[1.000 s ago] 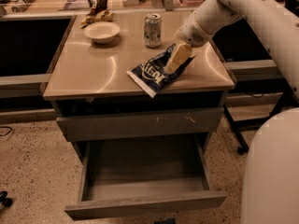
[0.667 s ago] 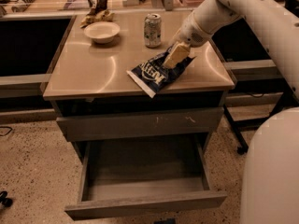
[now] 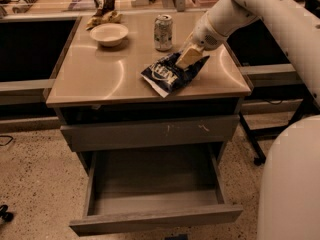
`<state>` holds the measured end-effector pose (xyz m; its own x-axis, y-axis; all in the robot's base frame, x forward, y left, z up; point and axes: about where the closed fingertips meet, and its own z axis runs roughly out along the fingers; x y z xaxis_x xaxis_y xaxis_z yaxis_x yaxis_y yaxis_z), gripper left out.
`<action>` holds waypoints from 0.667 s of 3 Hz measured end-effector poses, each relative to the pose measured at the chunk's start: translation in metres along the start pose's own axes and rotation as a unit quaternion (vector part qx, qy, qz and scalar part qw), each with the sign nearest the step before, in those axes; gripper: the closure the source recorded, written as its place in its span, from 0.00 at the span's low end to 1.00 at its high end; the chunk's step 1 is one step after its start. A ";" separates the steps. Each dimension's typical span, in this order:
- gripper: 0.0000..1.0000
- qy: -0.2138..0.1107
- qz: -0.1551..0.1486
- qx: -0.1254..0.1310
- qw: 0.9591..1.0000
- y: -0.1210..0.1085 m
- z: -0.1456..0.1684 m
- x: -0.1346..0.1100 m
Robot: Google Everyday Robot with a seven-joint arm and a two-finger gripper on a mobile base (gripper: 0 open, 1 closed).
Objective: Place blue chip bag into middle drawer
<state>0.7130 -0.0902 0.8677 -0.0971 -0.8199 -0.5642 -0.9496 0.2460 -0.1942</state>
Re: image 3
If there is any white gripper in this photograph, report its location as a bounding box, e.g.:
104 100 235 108
176 14 226 69

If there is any blue chip bag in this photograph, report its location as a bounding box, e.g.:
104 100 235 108
141 53 209 98

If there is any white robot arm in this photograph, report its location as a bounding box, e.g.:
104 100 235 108
177 0 320 240

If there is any closed top drawer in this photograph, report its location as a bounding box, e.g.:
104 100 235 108
61 115 239 152

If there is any grey drawer cabinet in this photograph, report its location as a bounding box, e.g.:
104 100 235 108
46 13 251 166

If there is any open middle drawer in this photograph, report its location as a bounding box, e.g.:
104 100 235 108
70 144 243 236

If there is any white soda can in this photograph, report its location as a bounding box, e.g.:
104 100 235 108
154 14 173 51

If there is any white ceramic bowl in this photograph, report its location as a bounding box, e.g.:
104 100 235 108
90 23 129 47

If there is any black table leg with caster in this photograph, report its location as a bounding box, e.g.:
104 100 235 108
239 113 266 166

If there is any black caster at left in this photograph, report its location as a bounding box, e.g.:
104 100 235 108
0 205 14 222

